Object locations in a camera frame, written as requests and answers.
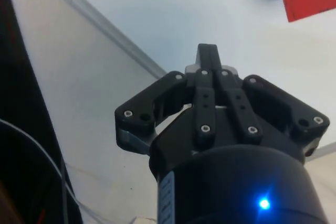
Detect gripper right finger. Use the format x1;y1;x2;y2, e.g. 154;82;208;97
211;44;331;157

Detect flat whiteboard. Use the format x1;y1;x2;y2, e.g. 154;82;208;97
56;0;336;162

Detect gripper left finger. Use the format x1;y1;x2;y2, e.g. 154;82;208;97
114;43;217;154

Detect black cabinet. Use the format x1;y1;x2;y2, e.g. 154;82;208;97
0;0;82;224

